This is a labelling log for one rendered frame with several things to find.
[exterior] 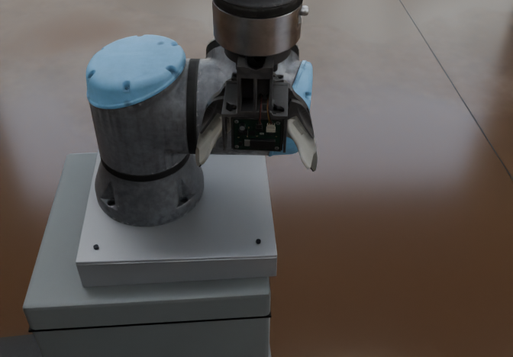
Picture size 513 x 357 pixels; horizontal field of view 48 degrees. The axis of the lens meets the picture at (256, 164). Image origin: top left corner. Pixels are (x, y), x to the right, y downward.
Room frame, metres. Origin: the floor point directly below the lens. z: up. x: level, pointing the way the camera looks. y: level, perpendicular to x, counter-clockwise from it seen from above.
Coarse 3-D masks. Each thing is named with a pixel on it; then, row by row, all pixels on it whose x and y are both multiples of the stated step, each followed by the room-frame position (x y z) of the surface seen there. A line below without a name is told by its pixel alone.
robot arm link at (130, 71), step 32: (96, 64) 0.73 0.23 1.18; (128, 64) 0.73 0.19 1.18; (160, 64) 0.73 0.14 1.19; (192, 64) 0.76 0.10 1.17; (96, 96) 0.69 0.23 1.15; (128, 96) 0.68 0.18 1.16; (160, 96) 0.69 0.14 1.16; (192, 96) 0.70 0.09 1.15; (96, 128) 0.71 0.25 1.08; (128, 128) 0.68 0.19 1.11; (160, 128) 0.68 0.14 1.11; (192, 128) 0.68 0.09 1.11; (128, 160) 0.68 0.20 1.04; (160, 160) 0.69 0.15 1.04
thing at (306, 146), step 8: (288, 120) 0.56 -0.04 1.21; (296, 120) 0.56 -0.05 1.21; (288, 128) 0.54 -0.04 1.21; (296, 128) 0.56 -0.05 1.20; (304, 128) 0.56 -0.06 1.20; (288, 136) 0.56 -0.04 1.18; (296, 136) 0.54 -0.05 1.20; (304, 136) 0.56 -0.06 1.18; (296, 144) 0.54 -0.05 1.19; (304, 144) 0.55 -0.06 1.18; (312, 144) 0.56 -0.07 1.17; (304, 152) 0.53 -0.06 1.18; (312, 152) 0.55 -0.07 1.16; (304, 160) 0.52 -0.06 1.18; (312, 160) 0.56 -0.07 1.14; (312, 168) 0.56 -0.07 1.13
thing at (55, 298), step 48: (48, 240) 0.69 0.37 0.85; (48, 288) 0.59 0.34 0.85; (96, 288) 0.59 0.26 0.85; (144, 288) 0.59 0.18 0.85; (192, 288) 0.59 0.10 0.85; (240, 288) 0.59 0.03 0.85; (48, 336) 0.55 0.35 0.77; (96, 336) 0.55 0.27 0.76; (144, 336) 0.56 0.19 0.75; (192, 336) 0.57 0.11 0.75; (240, 336) 0.57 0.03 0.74
